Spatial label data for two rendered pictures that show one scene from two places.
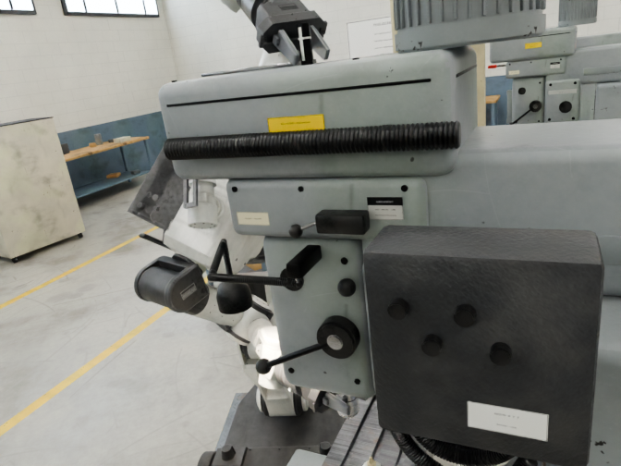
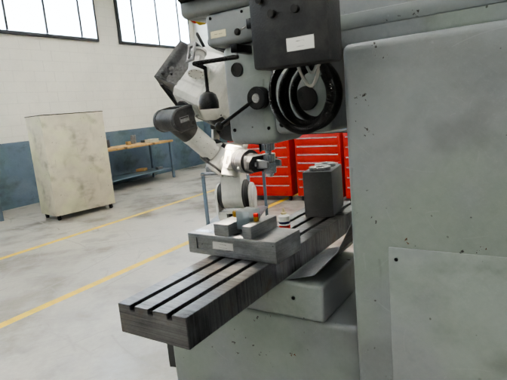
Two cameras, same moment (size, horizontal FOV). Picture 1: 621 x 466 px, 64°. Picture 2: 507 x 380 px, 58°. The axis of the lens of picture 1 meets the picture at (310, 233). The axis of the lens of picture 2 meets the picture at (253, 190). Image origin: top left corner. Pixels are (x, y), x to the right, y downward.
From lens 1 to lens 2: 0.86 m
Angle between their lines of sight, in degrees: 11
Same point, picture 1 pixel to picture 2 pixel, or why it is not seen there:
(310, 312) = (245, 89)
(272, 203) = (227, 22)
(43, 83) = (97, 93)
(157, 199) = (172, 68)
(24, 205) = (72, 176)
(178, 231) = (182, 85)
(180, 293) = (179, 117)
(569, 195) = not seen: outside the picture
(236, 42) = not seen: hidden behind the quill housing
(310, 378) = (244, 133)
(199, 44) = not seen: hidden behind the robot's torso
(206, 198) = (199, 57)
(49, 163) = (95, 145)
